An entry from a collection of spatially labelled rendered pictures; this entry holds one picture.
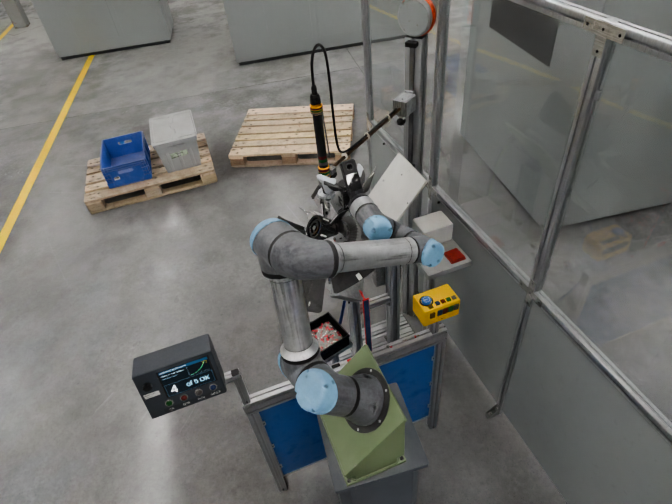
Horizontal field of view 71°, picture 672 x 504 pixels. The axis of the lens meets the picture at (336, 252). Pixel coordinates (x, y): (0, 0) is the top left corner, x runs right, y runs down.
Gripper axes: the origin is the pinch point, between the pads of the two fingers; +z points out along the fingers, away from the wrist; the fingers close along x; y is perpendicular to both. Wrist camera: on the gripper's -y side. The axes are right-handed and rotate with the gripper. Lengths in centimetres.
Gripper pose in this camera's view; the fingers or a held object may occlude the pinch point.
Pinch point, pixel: (337, 167)
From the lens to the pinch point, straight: 160.6
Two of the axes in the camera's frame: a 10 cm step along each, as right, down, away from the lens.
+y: 0.9, 7.3, 6.7
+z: -3.5, -6.1, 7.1
